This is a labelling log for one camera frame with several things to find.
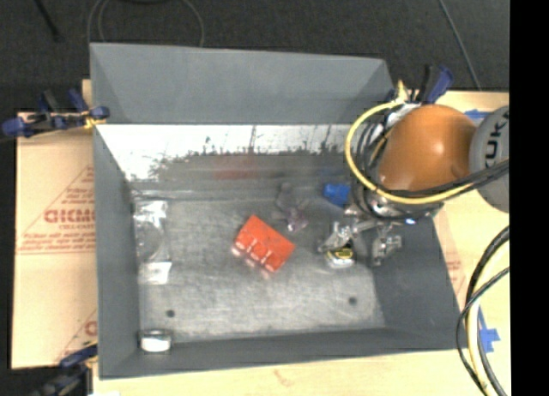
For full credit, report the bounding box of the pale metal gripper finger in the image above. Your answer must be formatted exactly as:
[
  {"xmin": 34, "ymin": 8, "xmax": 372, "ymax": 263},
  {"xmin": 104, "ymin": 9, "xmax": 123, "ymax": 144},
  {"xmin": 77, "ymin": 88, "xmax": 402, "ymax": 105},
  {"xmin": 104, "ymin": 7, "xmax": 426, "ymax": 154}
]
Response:
[
  {"xmin": 317, "ymin": 221, "xmax": 359, "ymax": 255},
  {"xmin": 371, "ymin": 234, "xmax": 403, "ymax": 267}
]

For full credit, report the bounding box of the orange-red box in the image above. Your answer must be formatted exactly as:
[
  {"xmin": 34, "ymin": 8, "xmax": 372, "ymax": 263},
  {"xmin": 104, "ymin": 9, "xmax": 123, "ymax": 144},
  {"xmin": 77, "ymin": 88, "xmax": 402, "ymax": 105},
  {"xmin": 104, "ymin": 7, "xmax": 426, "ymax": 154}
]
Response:
[{"xmin": 230, "ymin": 213, "xmax": 297, "ymax": 280}]

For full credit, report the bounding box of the white yellow round thing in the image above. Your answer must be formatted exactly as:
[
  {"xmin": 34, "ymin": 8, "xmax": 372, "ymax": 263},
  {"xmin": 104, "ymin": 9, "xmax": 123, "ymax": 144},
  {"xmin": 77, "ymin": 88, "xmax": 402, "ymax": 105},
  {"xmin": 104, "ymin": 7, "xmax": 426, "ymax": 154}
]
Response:
[{"xmin": 324, "ymin": 246, "xmax": 357, "ymax": 270}]

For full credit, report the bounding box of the brown cardboard board red print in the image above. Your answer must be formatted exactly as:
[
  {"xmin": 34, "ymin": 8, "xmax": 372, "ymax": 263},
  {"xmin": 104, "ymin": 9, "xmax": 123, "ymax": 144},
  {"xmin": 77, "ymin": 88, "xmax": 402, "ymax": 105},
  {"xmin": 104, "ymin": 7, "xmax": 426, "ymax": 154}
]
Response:
[{"xmin": 10, "ymin": 79, "xmax": 471, "ymax": 370}]

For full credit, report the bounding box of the blue plastic thing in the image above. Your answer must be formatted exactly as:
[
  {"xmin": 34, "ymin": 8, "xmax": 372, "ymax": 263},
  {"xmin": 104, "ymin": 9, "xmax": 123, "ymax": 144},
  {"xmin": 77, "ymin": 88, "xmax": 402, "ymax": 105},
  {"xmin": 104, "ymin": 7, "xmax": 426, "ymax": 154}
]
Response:
[{"xmin": 323, "ymin": 182, "xmax": 353, "ymax": 208}]

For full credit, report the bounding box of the white and silver ring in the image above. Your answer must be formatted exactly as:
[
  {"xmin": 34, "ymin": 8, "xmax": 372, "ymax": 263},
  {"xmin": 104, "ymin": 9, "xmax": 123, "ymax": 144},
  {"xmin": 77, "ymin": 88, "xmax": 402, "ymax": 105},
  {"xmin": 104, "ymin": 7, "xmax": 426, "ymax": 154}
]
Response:
[{"xmin": 137, "ymin": 328, "xmax": 174, "ymax": 354}]

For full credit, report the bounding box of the grey metal bin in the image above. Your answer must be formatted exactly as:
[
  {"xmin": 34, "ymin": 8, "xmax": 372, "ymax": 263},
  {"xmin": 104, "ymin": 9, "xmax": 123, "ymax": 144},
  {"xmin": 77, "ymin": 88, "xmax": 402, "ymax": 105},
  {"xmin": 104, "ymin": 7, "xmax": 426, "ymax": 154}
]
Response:
[{"xmin": 88, "ymin": 42, "xmax": 462, "ymax": 379}]

